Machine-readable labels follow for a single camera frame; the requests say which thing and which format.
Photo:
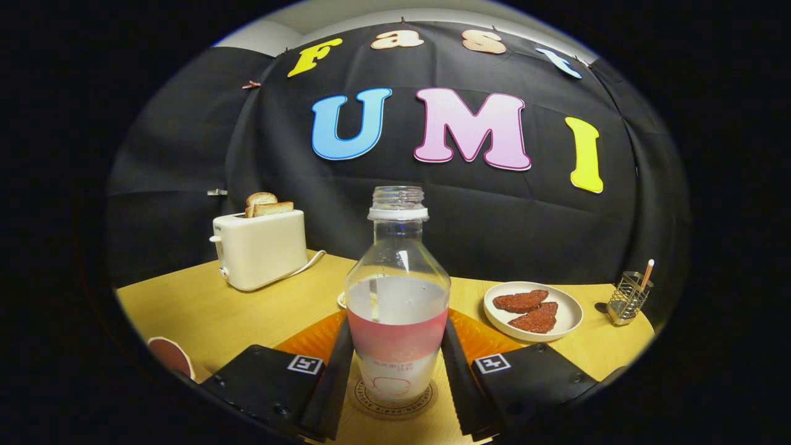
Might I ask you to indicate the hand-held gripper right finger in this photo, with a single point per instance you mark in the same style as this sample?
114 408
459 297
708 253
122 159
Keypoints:
460 395

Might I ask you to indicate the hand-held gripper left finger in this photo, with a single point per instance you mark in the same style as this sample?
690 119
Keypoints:
330 395

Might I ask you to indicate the round wooden coaster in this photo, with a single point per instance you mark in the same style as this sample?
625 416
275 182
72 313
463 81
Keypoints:
395 410

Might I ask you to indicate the clear juice bottle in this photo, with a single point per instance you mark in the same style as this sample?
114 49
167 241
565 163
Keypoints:
395 309

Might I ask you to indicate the white divided grain dish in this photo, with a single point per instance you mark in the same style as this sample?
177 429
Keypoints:
341 300

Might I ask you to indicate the brown meat patty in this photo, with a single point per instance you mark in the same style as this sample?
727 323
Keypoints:
536 320
520 301

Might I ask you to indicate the white round plate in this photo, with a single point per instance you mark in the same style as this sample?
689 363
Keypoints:
568 315

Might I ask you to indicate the wooden table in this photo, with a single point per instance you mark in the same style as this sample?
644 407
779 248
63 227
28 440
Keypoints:
204 315

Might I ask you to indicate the cream toaster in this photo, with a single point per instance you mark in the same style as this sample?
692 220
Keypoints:
262 250

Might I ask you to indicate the black backdrop cloth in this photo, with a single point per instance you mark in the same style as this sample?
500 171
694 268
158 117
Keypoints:
494 228

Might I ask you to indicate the toast slice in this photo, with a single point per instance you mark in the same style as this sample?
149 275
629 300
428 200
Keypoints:
261 198
275 209

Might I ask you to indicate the orange pencil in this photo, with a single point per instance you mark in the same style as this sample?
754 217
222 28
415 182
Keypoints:
647 273

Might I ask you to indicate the red clip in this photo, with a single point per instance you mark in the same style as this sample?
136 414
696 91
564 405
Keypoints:
251 84

